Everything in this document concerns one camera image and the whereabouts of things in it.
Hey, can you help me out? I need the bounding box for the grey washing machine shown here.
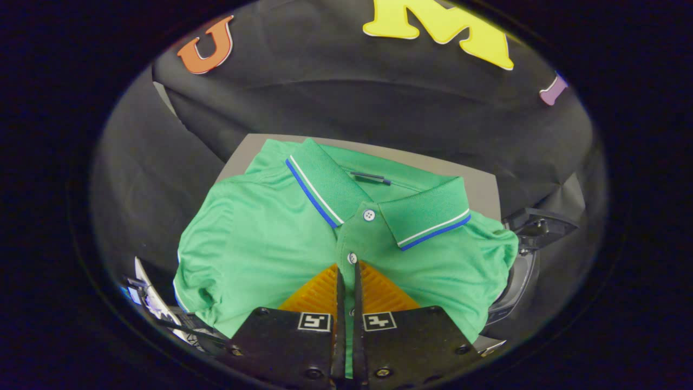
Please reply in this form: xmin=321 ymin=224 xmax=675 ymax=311
xmin=483 ymin=246 xmax=542 ymax=328

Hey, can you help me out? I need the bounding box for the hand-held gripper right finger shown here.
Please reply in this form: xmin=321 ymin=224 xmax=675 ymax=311
xmin=353 ymin=261 xmax=480 ymax=388

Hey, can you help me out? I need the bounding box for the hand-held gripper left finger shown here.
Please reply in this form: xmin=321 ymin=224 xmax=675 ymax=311
xmin=226 ymin=264 xmax=348 ymax=389

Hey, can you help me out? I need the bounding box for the white and blue object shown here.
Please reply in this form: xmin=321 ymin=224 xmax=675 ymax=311
xmin=120 ymin=256 xmax=180 ymax=337

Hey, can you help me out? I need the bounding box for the transparent washing machine lid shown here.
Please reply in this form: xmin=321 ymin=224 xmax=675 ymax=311
xmin=501 ymin=207 xmax=580 ymax=252

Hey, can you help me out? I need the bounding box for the grey cabinet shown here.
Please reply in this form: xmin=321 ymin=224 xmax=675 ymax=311
xmin=215 ymin=133 xmax=502 ymax=222

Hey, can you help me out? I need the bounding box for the green polo shirt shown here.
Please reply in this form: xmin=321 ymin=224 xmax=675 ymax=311
xmin=172 ymin=138 xmax=520 ymax=375

